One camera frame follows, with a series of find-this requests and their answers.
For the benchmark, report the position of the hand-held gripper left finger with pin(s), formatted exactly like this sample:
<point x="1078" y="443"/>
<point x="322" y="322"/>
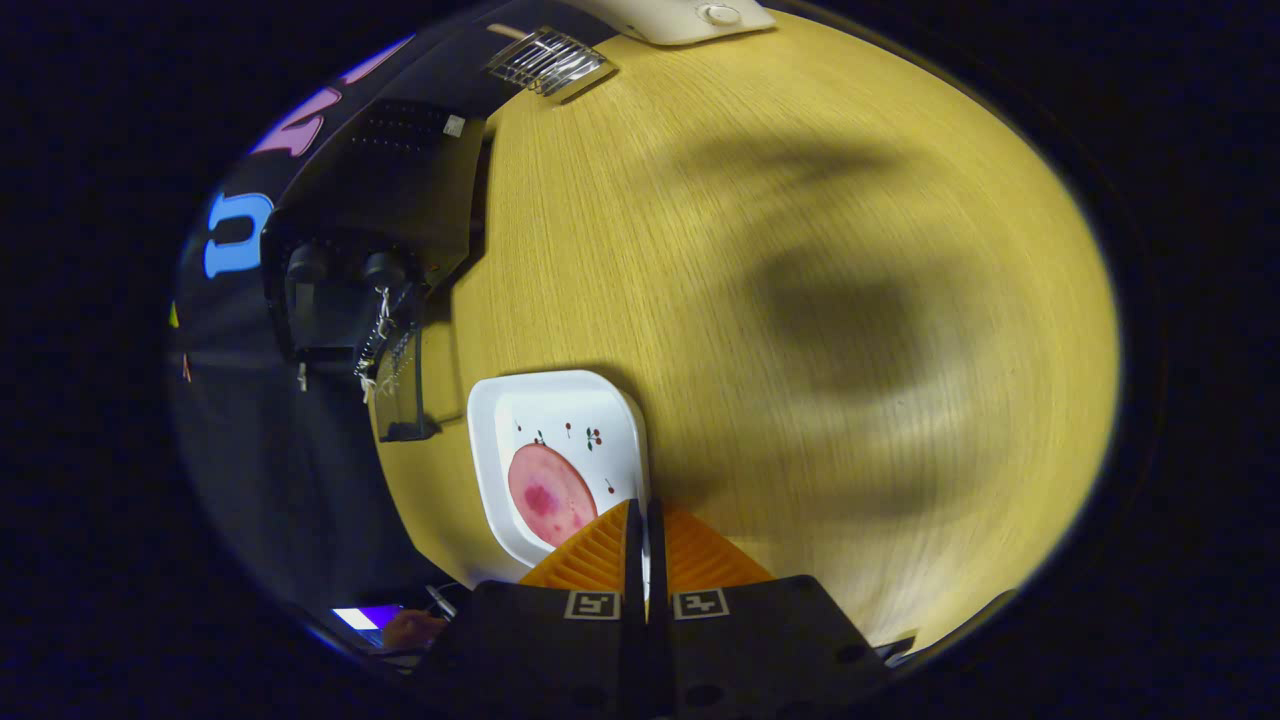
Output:
<point x="530" y="650"/>

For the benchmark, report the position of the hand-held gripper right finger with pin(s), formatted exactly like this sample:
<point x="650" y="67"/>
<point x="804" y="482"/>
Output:
<point x="760" y="650"/>

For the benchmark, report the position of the pink ham slice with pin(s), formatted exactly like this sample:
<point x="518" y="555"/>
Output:
<point x="550" y="495"/>

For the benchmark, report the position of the white square food plate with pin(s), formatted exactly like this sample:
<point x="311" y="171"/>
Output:
<point x="560" y="405"/>

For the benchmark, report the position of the black toaster oven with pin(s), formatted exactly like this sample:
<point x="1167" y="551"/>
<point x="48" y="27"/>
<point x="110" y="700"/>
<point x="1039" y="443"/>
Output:
<point x="410" y="190"/>

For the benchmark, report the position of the white pop-up toaster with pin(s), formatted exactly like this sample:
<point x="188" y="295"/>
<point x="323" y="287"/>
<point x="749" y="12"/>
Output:
<point x="670" y="18"/>

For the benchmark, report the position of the glowing screen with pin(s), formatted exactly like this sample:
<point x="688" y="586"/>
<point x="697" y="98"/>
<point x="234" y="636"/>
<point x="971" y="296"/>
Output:
<point x="365" y="617"/>

